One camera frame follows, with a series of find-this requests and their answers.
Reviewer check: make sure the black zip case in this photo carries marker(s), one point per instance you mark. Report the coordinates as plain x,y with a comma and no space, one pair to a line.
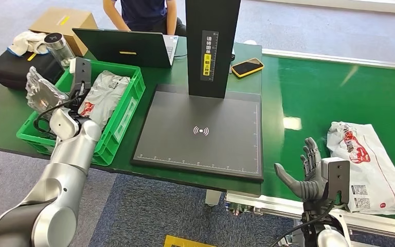
10,73

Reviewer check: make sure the yellow laptop sticker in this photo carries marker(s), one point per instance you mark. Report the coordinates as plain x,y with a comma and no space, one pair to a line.
128,53

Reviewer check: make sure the dark laptop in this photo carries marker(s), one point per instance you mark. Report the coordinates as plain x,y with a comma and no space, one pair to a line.
126,42

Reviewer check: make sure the green conveyor belt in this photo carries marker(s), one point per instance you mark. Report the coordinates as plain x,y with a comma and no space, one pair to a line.
320,88

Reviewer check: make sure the phone in yellow case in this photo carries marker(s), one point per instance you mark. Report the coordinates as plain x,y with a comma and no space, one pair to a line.
247,67

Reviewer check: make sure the black weighing device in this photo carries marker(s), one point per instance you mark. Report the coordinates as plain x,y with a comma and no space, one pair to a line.
201,153

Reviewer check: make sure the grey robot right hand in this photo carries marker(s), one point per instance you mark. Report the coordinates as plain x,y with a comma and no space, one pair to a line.
306,191

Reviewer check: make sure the white cloth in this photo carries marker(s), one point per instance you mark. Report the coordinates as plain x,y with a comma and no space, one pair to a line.
27,42

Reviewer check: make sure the person's right forearm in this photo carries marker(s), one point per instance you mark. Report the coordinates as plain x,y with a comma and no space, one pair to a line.
114,15

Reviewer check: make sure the person's left forearm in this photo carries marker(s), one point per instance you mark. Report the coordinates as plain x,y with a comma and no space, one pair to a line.
172,17

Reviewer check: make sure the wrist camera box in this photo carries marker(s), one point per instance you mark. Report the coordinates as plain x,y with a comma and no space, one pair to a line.
337,177
81,73

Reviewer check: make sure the green plastic crate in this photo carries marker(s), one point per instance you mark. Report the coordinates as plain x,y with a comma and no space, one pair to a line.
132,85

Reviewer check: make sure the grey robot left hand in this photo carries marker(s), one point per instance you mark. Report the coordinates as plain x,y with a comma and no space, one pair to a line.
42,93

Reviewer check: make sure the ruler label with yellow patch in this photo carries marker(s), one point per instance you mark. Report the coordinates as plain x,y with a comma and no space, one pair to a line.
207,64

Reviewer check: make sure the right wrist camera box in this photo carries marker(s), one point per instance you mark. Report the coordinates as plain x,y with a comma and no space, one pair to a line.
337,177

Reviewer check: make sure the white table leg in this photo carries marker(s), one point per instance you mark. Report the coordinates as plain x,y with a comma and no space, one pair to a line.
214,198

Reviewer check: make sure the glass bottle black lid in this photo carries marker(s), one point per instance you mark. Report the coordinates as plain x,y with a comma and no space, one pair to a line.
60,51

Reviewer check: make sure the white courier bag red print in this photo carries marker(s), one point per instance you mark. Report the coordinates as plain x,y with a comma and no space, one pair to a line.
105,92
378,177

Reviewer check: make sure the yellow tape strip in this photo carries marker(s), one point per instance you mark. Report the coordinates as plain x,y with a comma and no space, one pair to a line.
32,57
64,20

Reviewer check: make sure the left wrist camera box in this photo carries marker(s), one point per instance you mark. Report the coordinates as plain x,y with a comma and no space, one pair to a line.
81,73

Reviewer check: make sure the cardboard box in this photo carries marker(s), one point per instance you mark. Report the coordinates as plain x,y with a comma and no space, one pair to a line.
78,30

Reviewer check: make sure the yellow floor marker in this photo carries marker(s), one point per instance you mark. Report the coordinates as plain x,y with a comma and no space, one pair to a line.
184,242

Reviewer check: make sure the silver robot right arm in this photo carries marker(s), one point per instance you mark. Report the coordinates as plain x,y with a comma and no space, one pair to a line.
330,238

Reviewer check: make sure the person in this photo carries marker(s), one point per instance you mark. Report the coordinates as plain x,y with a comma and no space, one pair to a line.
143,10

